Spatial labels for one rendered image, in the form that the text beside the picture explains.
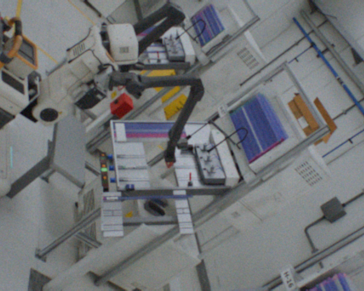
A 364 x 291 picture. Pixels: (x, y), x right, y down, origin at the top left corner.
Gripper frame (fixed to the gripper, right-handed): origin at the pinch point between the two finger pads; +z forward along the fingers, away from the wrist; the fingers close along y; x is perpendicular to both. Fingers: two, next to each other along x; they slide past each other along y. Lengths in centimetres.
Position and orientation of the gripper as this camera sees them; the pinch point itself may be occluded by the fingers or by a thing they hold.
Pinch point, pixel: (168, 166)
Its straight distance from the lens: 329.0
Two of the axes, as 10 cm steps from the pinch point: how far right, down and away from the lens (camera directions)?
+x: -9.8, 0.1, -2.1
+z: -1.3, 7.7, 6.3
